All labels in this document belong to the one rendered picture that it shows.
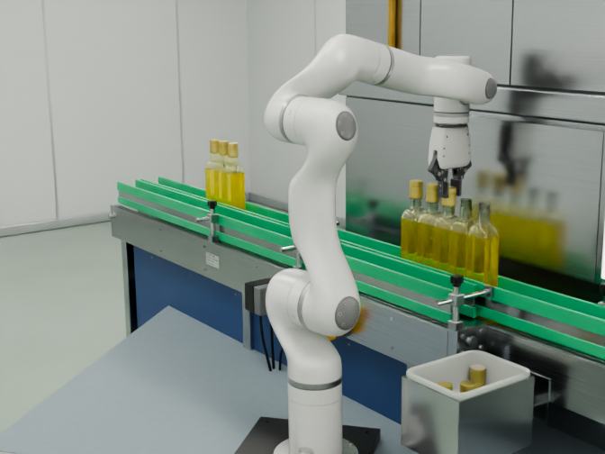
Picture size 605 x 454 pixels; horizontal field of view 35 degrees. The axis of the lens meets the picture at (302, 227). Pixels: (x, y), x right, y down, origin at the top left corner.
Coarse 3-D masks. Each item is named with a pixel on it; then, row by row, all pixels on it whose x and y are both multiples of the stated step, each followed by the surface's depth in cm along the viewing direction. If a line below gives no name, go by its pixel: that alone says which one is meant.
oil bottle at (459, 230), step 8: (456, 224) 226; (464, 224) 224; (472, 224) 225; (456, 232) 226; (464, 232) 224; (456, 240) 226; (464, 240) 224; (456, 248) 226; (464, 248) 224; (456, 256) 227; (464, 256) 225; (456, 264) 227; (464, 264) 225; (456, 272) 227; (464, 272) 226
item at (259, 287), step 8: (256, 280) 270; (264, 280) 270; (248, 288) 267; (256, 288) 264; (264, 288) 263; (248, 296) 267; (256, 296) 264; (264, 296) 263; (248, 304) 268; (256, 304) 265; (264, 304) 264; (256, 312) 265; (264, 312) 264
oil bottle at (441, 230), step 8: (440, 216) 231; (448, 216) 230; (456, 216) 231; (440, 224) 230; (448, 224) 228; (440, 232) 230; (448, 232) 228; (440, 240) 231; (448, 240) 229; (440, 248) 231; (448, 248) 229; (440, 256) 231; (448, 256) 230; (432, 264) 234; (440, 264) 232; (448, 264) 230
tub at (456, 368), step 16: (464, 352) 211; (480, 352) 211; (416, 368) 202; (432, 368) 205; (448, 368) 207; (464, 368) 210; (496, 368) 207; (512, 368) 203; (432, 384) 193; (496, 384) 193
